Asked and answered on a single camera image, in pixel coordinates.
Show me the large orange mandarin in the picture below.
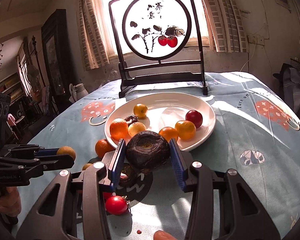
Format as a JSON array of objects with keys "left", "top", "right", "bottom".
[{"left": 109, "top": 118, "right": 128, "bottom": 141}]

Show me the yellow-orange round fruit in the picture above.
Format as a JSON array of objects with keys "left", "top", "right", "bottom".
[{"left": 174, "top": 120, "right": 196, "bottom": 140}]

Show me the small orange kumquat fruit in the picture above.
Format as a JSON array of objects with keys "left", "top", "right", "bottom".
[{"left": 159, "top": 127, "right": 179, "bottom": 142}]

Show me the white ceramic jug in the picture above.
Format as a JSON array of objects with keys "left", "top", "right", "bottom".
[{"left": 69, "top": 83, "right": 89, "bottom": 103}]

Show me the dark wrinkled passion fruit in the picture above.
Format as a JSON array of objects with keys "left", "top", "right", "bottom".
[{"left": 125, "top": 131, "right": 171, "bottom": 173}]

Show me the small yellow tomato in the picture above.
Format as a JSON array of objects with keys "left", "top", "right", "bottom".
[{"left": 133, "top": 103, "right": 148, "bottom": 119}]

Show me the dark red cherry tomato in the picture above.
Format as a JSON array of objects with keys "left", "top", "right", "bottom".
[{"left": 185, "top": 109, "right": 203, "bottom": 128}]

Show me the small tan longan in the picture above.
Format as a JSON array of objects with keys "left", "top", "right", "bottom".
[{"left": 82, "top": 163, "right": 92, "bottom": 171}]

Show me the person's right hand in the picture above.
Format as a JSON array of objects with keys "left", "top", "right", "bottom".
[{"left": 153, "top": 230, "right": 177, "bottom": 240}]

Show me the person's left hand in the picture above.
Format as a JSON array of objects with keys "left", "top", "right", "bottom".
[{"left": 0, "top": 187, "right": 21, "bottom": 217}]

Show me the orange mandarin near plate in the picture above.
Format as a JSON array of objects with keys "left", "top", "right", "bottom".
[{"left": 95, "top": 139, "right": 115, "bottom": 159}]

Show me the yellow round fruit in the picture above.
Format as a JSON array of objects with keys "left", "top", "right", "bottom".
[{"left": 128, "top": 122, "right": 147, "bottom": 137}]

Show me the small dark dried date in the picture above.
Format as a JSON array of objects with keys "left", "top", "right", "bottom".
[{"left": 125, "top": 115, "right": 138, "bottom": 126}]

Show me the red cherry tomato with stem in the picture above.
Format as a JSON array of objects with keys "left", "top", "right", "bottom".
[{"left": 105, "top": 196, "right": 129, "bottom": 216}]

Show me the small tan longan fruit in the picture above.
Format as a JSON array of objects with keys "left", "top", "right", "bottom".
[{"left": 57, "top": 146, "right": 76, "bottom": 160}]

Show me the black framed round screen ornament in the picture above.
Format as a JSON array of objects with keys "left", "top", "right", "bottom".
[{"left": 108, "top": 0, "right": 208, "bottom": 98}]

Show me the white oval plate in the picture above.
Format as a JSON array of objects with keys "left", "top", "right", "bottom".
[{"left": 104, "top": 92, "right": 216, "bottom": 151}]

